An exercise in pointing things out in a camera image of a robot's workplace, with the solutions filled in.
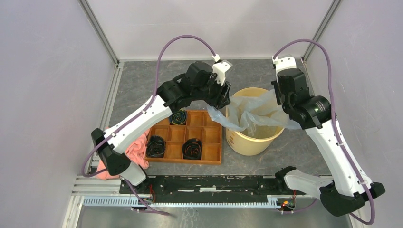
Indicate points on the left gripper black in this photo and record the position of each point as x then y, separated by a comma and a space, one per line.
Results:
221, 99

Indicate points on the light blue plastic trash bag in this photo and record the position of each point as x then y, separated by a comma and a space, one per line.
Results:
250, 112

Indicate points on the yellow round trash bin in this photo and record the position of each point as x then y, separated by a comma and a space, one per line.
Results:
243, 144

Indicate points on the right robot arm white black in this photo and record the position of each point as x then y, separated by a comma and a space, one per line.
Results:
350, 188

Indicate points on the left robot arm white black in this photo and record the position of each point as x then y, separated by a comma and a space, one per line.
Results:
201, 82

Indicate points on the orange compartment tray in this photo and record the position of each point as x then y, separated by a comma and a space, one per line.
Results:
189, 137

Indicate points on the black orange rolled belt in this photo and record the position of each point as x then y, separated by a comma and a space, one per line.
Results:
192, 149

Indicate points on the black rolled belt left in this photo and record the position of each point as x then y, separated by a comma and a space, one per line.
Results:
156, 147

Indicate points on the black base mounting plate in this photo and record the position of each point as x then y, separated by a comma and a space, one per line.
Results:
211, 189

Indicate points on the pink cloth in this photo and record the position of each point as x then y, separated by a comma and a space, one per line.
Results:
136, 153

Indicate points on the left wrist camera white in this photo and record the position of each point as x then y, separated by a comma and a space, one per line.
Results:
220, 67

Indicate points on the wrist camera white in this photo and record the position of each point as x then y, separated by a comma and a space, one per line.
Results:
220, 67
283, 63

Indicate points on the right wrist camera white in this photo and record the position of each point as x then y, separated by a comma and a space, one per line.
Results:
283, 63

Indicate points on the aluminium frame rail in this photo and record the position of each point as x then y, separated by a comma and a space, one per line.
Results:
116, 192

